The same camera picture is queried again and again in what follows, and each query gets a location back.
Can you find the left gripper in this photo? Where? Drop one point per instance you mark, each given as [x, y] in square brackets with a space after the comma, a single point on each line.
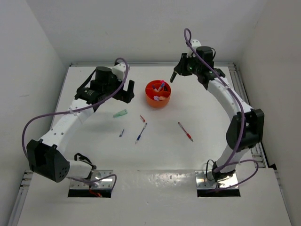
[124, 95]

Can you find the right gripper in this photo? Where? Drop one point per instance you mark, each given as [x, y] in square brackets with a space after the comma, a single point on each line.
[180, 68]

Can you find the red pen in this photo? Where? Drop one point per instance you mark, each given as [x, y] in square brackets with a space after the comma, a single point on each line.
[186, 133]

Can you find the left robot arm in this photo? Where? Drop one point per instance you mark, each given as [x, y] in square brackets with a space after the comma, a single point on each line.
[45, 156]

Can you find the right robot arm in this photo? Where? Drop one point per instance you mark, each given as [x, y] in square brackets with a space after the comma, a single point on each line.
[245, 130]

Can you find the blue capped pen in container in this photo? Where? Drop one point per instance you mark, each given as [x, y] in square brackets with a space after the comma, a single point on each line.
[159, 89]

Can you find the orange round container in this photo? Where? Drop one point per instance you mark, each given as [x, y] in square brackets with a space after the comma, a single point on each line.
[157, 93]

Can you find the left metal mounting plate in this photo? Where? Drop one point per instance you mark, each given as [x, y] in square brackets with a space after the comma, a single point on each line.
[104, 178]

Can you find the metal mounting plate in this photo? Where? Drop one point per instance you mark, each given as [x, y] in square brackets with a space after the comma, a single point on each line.
[104, 178]
[205, 181]

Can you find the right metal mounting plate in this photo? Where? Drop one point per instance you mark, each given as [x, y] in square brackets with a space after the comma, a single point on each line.
[205, 181]

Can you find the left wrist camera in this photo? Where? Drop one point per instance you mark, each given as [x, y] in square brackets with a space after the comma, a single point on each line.
[120, 70]

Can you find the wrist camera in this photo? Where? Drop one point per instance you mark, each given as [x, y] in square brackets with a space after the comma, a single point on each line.
[120, 70]
[194, 44]

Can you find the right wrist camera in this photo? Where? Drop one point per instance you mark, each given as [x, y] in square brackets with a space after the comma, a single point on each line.
[194, 44]

